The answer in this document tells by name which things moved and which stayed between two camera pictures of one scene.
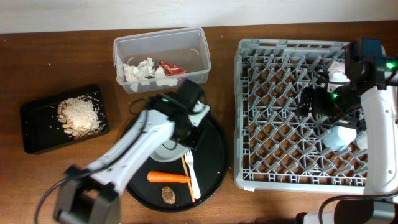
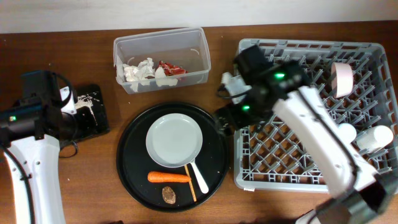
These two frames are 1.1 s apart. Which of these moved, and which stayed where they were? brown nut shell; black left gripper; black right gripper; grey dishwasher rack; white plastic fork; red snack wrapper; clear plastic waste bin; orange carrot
Moved: black right gripper; black left gripper; white plastic fork
Stayed: brown nut shell; red snack wrapper; grey dishwasher rack; orange carrot; clear plastic waste bin
